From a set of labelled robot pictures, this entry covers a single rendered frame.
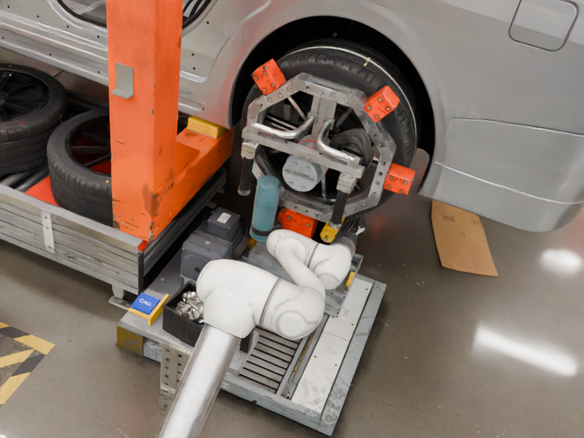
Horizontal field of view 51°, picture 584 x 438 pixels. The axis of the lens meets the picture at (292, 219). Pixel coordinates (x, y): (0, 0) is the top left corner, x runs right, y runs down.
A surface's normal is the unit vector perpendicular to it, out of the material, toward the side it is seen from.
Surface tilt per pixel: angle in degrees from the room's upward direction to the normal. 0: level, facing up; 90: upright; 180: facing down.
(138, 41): 90
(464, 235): 2
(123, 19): 90
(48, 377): 0
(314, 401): 0
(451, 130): 90
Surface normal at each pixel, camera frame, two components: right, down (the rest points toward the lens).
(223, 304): -0.23, -0.15
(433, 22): -0.35, 0.55
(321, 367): 0.16, -0.76
